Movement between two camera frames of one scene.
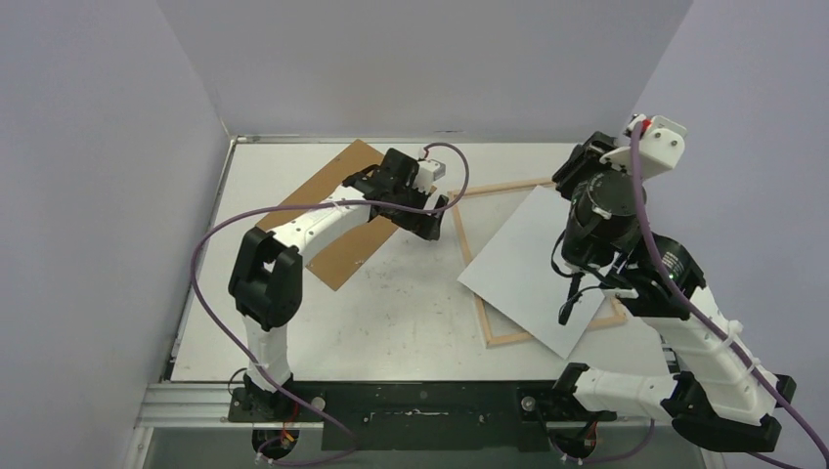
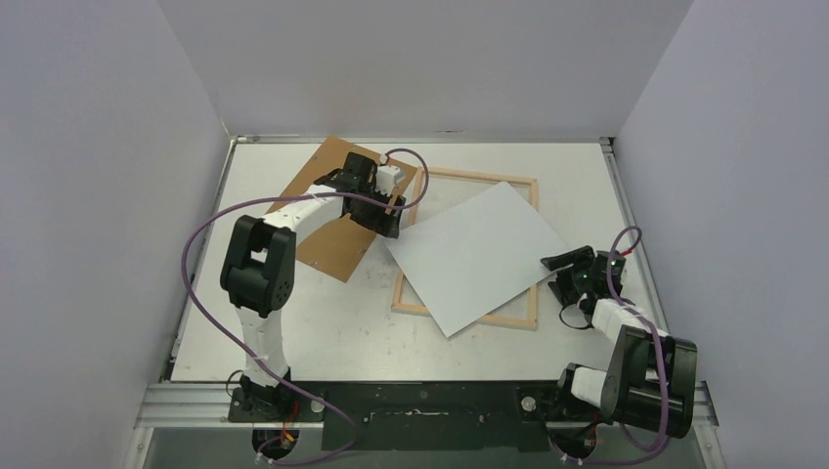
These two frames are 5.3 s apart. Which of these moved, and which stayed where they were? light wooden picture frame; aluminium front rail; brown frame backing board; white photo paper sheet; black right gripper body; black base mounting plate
Moved: black right gripper body; light wooden picture frame; white photo paper sheet; brown frame backing board
Stayed: aluminium front rail; black base mounting plate
